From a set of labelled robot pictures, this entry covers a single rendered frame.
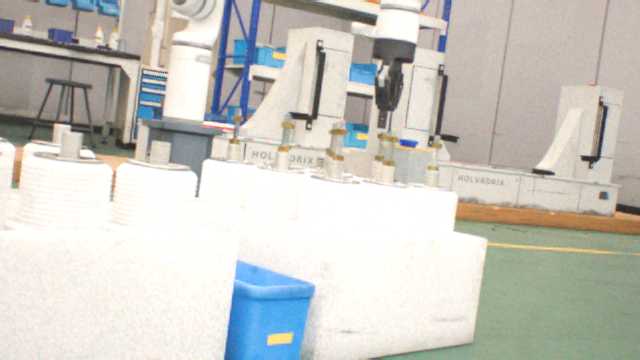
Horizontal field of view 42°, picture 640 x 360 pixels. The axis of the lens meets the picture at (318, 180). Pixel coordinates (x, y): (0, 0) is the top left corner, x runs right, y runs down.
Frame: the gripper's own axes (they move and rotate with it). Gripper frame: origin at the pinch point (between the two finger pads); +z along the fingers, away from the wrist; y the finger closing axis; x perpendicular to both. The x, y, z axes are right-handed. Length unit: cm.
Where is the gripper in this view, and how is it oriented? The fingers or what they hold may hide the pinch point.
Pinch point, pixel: (384, 121)
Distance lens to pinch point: 148.5
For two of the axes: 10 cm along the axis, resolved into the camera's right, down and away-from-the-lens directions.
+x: -9.4, -1.5, 3.1
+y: 3.1, -0.1, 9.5
